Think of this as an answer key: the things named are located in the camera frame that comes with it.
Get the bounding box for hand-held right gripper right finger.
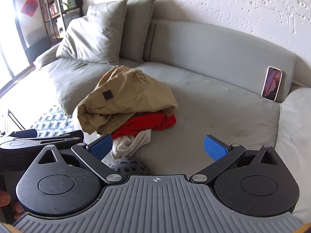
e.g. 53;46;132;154
190;135;285;184

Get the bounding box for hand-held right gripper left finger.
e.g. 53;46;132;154
30;134;123;184

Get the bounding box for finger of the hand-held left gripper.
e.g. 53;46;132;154
36;130;84;149
10;130;38;138

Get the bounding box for khaki pants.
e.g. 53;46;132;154
76;65;179;135

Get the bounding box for person's left hand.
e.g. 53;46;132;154
0;190;24;220

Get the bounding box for black metal stand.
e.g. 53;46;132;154
5;109;26;133

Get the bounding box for blue white patterned rug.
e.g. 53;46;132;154
31;105;84;139

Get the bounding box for white garment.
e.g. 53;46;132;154
102;129;152;163

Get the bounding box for dark grey speckled ball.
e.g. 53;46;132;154
110;158;151;176

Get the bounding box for red garment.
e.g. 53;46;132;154
112;110;177;139

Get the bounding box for grey fabric sofa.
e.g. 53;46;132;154
35;19;311;224

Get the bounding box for light grey cushion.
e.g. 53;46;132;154
276;87;311;224

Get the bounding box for smartphone in white case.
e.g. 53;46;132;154
261;66;282;101

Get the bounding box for large grey pillow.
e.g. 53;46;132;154
56;0;128;66

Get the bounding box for black window frame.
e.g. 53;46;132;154
0;0;37;93

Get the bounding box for red diamond wall decoration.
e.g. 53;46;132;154
21;0;38;16

